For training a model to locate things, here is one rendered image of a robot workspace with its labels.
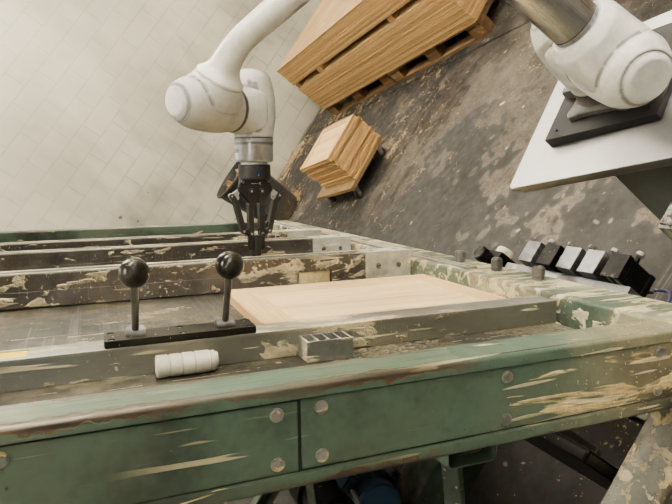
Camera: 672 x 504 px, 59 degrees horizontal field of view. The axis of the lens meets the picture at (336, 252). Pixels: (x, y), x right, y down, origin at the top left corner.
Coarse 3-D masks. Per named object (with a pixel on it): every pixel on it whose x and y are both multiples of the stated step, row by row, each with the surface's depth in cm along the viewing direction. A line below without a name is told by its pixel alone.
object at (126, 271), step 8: (128, 264) 73; (136, 264) 73; (144, 264) 74; (120, 272) 73; (128, 272) 72; (136, 272) 73; (144, 272) 73; (120, 280) 73; (128, 280) 73; (136, 280) 73; (144, 280) 74; (136, 288) 75; (136, 296) 76; (136, 304) 77; (136, 312) 77; (136, 320) 78; (128, 328) 79; (136, 328) 79; (144, 328) 80; (128, 336) 79
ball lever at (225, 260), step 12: (228, 252) 78; (216, 264) 78; (228, 264) 77; (240, 264) 78; (228, 276) 78; (228, 288) 80; (228, 300) 82; (228, 312) 83; (216, 324) 83; (228, 324) 84
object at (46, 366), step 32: (320, 320) 91; (352, 320) 90; (384, 320) 91; (416, 320) 93; (448, 320) 95; (480, 320) 98; (512, 320) 100; (544, 320) 103; (0, 352) 76; (32, 352) 76; (64, 352) 75; (96, 352) 76; (128, 352) 78; (160, 352) 79; (224, 352) 82; (256, 352) 84; (288, 352) 86; (0, 384) 72; (32, 384) 74; (64, 384) 75
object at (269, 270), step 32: (256, 256) 140; (288, 256) 140; (320, 256) 141; (352, 256) 144; (384, 256) 147; (0, 288) 117; (32, 288) 119; (64, 288) 121; (96, 288) 123; (128, 288) 126; (160, 288) 128; (192, 288) 131
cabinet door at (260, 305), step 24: (264, 288) 129; (288, 288) 128; (312, 288) 128; (336, 288) 129; (360, 288) 129; (384, 288) 129; (408, 288) 128; (432, 288) 128; (456, 288) 126; (240, 312) 113; (264, 312) 106; (288, 312) 107; (312, 312) 107; (336, 312) 106; (360, 312) 106
